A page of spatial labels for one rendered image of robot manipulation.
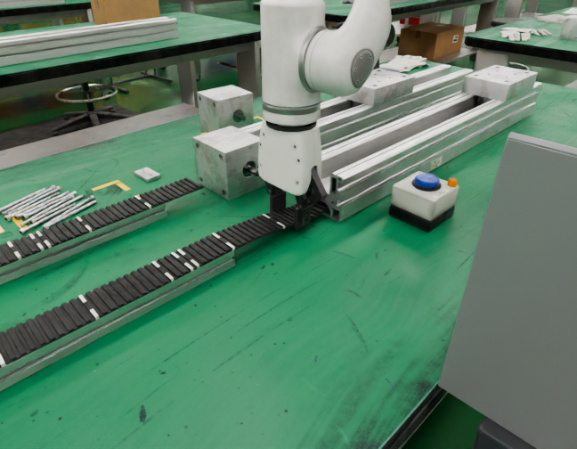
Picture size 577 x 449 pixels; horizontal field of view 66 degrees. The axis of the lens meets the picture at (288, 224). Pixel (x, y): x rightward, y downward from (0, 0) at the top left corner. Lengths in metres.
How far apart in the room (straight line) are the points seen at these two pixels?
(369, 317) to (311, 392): 0.14
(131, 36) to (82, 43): 0.23
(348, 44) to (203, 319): 0.38
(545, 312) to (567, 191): 0.11
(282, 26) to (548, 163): 0.36
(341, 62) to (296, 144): 0.14
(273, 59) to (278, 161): 0.15
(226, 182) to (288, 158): 0.19
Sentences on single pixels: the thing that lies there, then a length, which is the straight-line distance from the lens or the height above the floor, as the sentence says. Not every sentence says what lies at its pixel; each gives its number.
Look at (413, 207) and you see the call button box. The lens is 0.76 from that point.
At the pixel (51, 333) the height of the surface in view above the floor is 0.81.
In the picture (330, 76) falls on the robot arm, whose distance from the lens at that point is 0.57.
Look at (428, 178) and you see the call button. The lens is 0.77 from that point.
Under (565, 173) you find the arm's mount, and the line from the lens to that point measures 0.37.
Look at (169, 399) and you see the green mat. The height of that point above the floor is 0.78.
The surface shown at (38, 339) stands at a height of 0.81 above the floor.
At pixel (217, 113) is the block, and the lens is 1.07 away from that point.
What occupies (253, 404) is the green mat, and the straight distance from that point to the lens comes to 0.50.
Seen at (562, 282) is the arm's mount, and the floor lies 0.96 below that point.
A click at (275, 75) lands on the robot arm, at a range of 0.62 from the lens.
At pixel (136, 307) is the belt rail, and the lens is 0.61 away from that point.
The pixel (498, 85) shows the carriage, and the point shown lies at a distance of 1.19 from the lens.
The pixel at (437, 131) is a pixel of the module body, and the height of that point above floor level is 0.86.
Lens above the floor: 1.19
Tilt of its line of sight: 33 degrees down
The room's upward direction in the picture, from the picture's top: straight up
